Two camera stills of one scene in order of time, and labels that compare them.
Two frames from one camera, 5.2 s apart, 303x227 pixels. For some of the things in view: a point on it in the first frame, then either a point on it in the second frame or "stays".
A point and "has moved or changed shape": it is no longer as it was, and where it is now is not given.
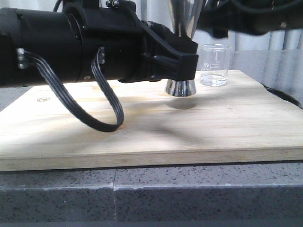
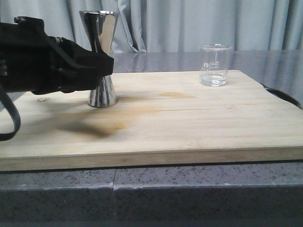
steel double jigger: [185, 15] has moved or changed shape
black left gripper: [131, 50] to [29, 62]
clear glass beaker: [214, 63] stays
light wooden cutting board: [245, 120] stays
